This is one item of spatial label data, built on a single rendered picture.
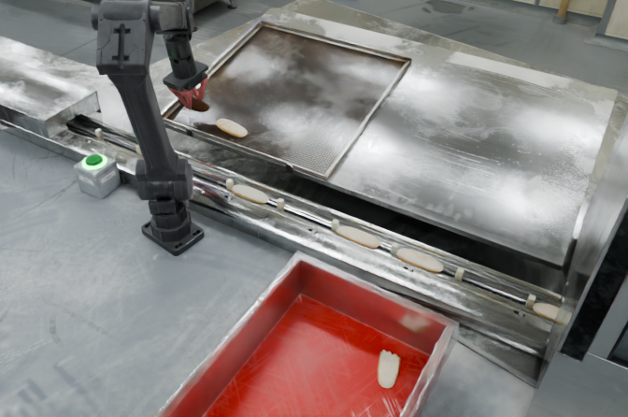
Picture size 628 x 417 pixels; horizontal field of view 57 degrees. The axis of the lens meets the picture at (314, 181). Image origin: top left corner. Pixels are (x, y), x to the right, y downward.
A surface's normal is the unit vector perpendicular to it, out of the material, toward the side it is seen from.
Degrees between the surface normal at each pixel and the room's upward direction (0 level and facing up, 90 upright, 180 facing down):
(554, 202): 10
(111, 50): 40
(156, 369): 0
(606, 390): 91
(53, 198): 0
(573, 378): 90
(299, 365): 0
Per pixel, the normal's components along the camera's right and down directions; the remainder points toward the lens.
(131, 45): 0.04, -0.20
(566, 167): -0.07, -0.68
